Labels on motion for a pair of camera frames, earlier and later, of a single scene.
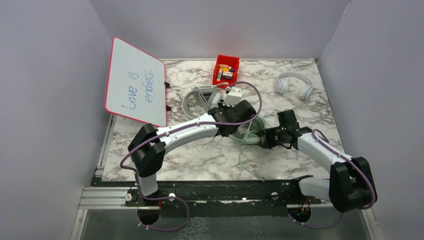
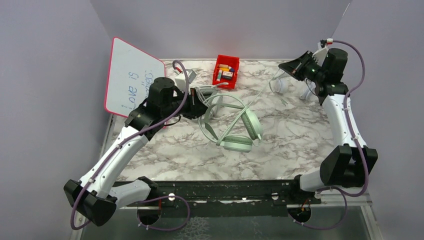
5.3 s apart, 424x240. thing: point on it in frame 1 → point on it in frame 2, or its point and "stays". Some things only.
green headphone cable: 239,157 → 239,117
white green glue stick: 219,75 stays
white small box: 227,75 stays
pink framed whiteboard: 136,84 stays
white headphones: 306,91 stays
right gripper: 268,141 → 295,68
